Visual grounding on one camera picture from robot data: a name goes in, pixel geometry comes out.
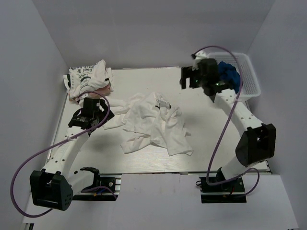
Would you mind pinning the white logo t-shirt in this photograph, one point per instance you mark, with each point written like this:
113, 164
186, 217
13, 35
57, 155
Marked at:
137, 115

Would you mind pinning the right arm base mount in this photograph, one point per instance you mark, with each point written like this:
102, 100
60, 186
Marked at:
233, 192

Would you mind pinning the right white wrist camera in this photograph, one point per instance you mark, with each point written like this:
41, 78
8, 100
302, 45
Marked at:
197, 57

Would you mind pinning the white t-shirt with tag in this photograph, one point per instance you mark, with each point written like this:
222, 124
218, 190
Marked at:
168, 129

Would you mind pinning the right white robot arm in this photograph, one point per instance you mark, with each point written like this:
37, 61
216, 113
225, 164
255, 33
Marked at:
257, 139

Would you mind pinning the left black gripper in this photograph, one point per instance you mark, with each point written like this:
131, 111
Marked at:
105, 108

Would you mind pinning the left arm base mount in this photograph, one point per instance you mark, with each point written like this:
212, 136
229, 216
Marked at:
105, 185

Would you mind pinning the white plastic basket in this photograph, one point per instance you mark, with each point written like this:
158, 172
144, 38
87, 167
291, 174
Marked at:
250, 86

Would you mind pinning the blue t-shirt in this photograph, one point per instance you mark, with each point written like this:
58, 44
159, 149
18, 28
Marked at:
228, 73

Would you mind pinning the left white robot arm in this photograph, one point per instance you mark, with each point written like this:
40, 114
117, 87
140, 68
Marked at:
54, 186

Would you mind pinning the folded printed white t-shirt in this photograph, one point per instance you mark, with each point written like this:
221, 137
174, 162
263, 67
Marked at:
92, 77

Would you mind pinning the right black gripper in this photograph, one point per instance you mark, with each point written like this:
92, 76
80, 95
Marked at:
188, 72

